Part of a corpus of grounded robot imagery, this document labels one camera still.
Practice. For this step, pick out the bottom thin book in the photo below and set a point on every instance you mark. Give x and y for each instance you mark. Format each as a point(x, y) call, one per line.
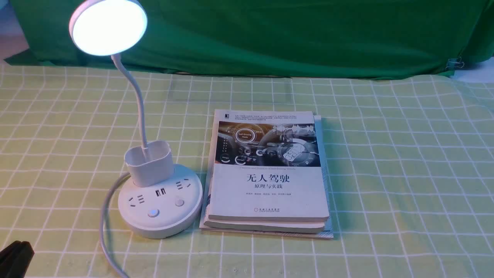
point(326, 181)

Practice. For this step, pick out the top book autonomous driving cover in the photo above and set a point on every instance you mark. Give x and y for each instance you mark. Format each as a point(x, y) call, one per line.
point(266, 185)

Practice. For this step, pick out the green checkered tablecloth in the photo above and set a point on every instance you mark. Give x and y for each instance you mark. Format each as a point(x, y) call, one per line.
point(410, 164)

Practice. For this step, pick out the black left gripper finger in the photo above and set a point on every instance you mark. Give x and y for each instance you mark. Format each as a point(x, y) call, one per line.
point(15, 259)

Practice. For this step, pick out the metal binder clip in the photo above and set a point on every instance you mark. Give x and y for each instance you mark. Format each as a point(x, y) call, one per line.
point(455, 64)

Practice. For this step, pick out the white desk lamp with socket base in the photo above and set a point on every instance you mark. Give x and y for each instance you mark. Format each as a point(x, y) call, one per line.
point(157, 197)

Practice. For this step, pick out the green backdrop cloth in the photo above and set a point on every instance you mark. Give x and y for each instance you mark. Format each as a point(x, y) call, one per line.
point(364, 39)

